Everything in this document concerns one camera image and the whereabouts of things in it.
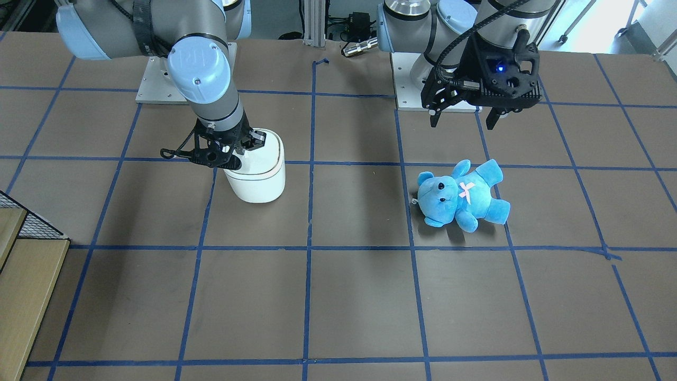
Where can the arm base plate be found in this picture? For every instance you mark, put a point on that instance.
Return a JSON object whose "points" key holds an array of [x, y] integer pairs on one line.
{"points": [[408, 71], [153, 79]]}

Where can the silver flashlight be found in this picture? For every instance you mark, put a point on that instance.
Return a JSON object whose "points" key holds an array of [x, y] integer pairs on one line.
{"points": [[351, 49]]}

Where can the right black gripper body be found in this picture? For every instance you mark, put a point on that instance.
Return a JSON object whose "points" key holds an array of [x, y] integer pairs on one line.
{"points": [[233, 138]]}

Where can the blue teddy bear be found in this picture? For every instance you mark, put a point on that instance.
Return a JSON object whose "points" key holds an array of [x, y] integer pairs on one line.
{"points": [[463, 196]]}

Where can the black power adapter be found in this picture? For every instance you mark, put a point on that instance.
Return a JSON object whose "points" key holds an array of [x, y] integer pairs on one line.
{"points": [[359, 25]]}

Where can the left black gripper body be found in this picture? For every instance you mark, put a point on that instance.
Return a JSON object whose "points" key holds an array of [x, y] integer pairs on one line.
{"points": [[472, 67]]}

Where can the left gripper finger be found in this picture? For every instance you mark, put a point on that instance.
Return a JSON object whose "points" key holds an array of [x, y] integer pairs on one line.
{"points": [[493, 117], [434, 115]]}

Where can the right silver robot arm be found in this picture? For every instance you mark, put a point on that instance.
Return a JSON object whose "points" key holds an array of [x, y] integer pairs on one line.
{"points": [[103, 30]]}

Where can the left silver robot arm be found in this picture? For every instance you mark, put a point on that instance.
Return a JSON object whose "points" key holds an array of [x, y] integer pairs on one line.
{"points": [[435, 28]]}

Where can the wooden shelf with mesh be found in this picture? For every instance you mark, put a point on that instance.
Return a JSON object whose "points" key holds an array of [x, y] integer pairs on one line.
{"points": [[33, 251]]}

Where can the white trash can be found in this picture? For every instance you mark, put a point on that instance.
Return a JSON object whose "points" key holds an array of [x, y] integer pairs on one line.
{"points": [[262, 177]]}

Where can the aluminium frame post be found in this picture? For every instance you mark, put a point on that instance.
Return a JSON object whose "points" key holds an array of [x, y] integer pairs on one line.
{"points": [[314, 15]]}

